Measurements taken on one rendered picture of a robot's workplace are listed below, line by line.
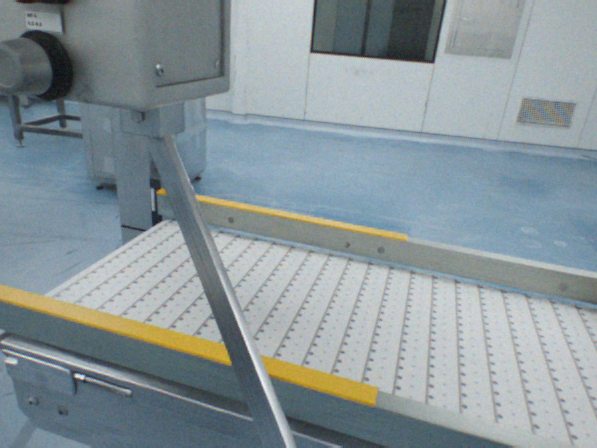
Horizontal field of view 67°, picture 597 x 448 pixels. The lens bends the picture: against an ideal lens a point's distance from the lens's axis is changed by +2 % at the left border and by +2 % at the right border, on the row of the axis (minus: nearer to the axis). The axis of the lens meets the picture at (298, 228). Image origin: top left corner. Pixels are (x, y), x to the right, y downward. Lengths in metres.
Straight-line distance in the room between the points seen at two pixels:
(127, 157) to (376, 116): 4.89
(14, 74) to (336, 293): 0.35
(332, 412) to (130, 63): 0.25
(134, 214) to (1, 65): 0.46
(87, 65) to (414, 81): 5.23
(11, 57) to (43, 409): 0.33
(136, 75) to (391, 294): 0.35
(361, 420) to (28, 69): 0.28
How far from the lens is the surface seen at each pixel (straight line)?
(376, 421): 0.32
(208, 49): 0.30
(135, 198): 0.69
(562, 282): 0.58
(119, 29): 0.25
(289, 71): 5.49
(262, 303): 0.46
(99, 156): 3.15
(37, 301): 0.42
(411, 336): 0.44
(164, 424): 0.41
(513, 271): 0.56
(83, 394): 0.45
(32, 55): 0.26
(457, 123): 5.55
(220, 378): 0.34
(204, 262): 0.26
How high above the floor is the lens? 1.08
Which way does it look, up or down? 24 degrees down
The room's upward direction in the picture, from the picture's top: 5 degrees clockwise
